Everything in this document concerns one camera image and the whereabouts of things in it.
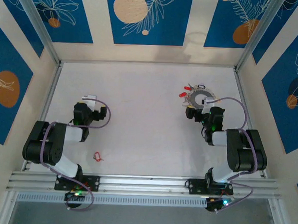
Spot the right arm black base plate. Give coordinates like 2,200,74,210
185,178,235,198

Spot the aluminium frame post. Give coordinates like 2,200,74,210
234,0,287,74
9,0,65,65

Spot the grey slotted cable duct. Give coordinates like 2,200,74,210
15,188,210,212

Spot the keyring bunch with keys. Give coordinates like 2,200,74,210
177,80,218,110

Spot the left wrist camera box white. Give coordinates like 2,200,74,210
81,94,98,110

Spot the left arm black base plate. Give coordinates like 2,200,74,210
54,173,102,193

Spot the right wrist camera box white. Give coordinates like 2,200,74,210
200,96,216,115

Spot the aluminium table edge rail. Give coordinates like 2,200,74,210
22,60,64,173
227,68,274,179

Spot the aluminium mounting rail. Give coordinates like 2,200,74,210
6,165,282,205

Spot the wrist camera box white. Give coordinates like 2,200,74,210
81,94,98,110
200,96,216,115

